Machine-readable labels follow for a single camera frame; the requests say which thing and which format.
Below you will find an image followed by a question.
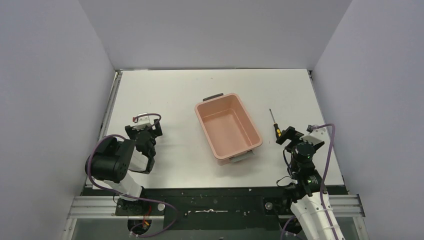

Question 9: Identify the aluminium frame rail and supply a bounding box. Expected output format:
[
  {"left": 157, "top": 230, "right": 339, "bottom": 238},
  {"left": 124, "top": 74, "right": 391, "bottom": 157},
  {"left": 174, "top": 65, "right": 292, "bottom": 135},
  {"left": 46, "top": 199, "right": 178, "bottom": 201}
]
[{"left": 61, "top": 195, "right": 369, "bottom": 240}]

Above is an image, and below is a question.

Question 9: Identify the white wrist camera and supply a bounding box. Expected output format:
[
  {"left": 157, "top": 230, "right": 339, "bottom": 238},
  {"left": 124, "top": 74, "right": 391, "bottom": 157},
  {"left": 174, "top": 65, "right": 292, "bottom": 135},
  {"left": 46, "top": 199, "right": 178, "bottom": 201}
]
[
  {"left": 132, "top": 112, "right": 152, "bottom": 131},
  {"left": 300, "top": 125, "right": 328, "bottom": 151}
]

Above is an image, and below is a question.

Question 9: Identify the pink plastic bin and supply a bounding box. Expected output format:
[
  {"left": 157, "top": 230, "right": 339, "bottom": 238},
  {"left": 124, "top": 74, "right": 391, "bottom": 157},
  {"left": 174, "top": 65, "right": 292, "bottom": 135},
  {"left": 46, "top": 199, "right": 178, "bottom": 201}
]
[{"left": 194, "top": 93, "right": 263, "bottom": 166}]

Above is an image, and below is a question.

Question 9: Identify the black yellow screwdriver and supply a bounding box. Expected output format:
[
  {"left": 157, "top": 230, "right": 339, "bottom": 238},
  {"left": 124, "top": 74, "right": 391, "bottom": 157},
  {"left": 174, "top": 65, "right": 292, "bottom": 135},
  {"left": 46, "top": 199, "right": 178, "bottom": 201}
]
[{"left": 269, "top": 109, "right": 282, "bottom": 139}]

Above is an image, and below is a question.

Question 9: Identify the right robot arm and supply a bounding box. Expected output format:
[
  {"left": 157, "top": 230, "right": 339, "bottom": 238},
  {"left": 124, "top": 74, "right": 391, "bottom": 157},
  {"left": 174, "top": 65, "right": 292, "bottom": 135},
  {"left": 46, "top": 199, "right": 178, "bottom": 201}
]
[{"left": 274, "top": 124, "right": 345, "bottom": 240}]

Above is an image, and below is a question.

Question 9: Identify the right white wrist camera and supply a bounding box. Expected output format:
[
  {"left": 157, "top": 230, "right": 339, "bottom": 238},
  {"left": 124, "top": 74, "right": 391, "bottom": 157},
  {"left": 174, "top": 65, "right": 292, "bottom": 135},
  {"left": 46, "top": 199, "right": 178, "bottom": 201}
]
[{"left": 300, "top": 125, "right": 328, "bottom": 151}]

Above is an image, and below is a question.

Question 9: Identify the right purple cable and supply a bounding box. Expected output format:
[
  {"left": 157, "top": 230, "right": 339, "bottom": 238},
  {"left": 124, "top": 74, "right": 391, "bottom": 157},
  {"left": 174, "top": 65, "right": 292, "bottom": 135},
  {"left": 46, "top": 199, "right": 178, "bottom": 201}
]
[{"left": 280, "top": 123, "right": 340, "bottom": 240}]

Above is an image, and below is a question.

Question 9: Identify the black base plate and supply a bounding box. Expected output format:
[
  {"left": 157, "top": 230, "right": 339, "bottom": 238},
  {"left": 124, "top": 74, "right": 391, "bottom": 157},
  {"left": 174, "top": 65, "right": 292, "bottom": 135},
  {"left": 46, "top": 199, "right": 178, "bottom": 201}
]
[{"left": 81, "top": 185, "right": 349, "bottom": 233}]

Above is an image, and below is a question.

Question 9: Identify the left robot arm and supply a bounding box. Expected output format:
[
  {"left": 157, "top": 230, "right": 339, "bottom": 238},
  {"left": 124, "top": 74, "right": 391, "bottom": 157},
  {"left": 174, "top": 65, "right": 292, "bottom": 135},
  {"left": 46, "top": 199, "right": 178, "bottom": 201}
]
[{"left": 85, "top": 115, "right": 163, "bottom": 202}]

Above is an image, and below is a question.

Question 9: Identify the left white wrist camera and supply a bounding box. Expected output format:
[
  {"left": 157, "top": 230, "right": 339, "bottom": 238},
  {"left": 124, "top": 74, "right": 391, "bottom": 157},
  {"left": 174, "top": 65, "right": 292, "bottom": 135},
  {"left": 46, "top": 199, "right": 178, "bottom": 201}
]
[{"left": 132, "top": 112, "right": 152, "bottom": 131}]

